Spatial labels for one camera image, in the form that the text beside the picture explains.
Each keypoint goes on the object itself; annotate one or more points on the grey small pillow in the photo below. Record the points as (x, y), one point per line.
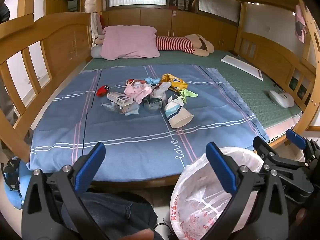
(96, 52)

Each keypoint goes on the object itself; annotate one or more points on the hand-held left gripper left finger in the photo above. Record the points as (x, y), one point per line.
(91, 162)

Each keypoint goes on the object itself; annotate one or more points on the blue white paper cup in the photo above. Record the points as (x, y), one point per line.
(178, 116)

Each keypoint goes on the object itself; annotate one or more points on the yellow snack bag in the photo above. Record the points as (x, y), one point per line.
(175, 81)

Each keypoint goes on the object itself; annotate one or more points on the small red packet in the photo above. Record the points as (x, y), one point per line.
(103, 90)

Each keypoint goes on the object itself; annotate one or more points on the clear plastic wrapper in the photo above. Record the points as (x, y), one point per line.
(117, 108)

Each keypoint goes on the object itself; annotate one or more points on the pink hanging cloth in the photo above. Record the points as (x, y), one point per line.
(300, 25)

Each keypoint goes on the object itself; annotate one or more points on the red striped plush toy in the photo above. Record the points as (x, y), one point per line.
(175, 43)

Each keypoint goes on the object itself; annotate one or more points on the white hanging cloth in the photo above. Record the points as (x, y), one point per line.
(95, 23)

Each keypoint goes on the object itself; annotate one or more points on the black openwork object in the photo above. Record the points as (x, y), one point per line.
(8, 175)

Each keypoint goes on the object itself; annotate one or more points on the blue striped blanket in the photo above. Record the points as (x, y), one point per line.
(100, 130)

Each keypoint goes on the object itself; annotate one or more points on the pink mattress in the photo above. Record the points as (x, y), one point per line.
(282, 130)

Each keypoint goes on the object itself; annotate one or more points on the red snack packet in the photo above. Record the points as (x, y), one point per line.
(137, 82)

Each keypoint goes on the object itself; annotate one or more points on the white oval appliance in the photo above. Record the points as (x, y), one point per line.
(281, 98)

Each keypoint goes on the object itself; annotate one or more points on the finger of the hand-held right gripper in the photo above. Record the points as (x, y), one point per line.
(296, 137)
(262, 147)

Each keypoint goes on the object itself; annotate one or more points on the pink pillow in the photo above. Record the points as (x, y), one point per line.
(130, 42)

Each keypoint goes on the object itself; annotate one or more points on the light blue face mask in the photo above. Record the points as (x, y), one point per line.
(152, 80)

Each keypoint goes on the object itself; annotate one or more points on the light green plastic wrapper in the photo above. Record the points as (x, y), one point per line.
(188, 94)

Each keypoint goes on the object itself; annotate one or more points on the pink bag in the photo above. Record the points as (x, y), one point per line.
(136, 91)

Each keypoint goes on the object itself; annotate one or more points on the grey white plastic wrapper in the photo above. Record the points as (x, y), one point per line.
(160, 92)

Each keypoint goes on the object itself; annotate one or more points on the white long board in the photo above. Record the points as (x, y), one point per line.
(242, 67)

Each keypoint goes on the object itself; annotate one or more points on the white cardboard box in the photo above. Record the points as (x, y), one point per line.
(120, 98)

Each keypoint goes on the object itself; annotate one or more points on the wooden bunk bed frame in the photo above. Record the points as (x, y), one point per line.
(62, 37)

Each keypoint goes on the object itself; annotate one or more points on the beige plush toy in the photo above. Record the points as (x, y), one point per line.
(97, 39)

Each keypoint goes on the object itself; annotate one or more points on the green bed mat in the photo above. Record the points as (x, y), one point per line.
(250, 87)

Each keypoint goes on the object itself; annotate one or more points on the white plastic bag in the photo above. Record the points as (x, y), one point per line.
(200, 205)

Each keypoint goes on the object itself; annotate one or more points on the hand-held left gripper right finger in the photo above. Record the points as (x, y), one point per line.
(220, 167)

